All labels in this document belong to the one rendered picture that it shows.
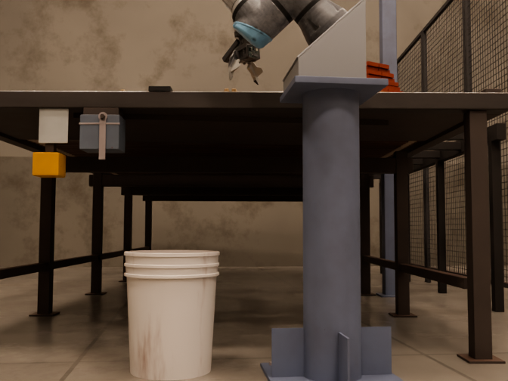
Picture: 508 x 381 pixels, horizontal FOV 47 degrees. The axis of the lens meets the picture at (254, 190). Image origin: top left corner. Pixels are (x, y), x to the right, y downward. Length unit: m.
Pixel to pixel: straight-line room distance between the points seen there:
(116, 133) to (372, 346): 1.08
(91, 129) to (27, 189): 5.38
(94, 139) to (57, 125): 0.14
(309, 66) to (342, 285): 0.63
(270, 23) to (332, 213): 0.60
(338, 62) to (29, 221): 6.01
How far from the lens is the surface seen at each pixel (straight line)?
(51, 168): 2.10
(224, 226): 7.20
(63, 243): 7.33
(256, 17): 1.84
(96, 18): 7.72
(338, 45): 1.76
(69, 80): 7.55
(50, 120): 2.16
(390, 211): 4.07
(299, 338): 1.78
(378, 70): 3.12
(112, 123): 2.07
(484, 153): 2.18
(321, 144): 1.72
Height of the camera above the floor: 0.44
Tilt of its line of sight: 4 degrees up
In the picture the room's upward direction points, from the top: straight up
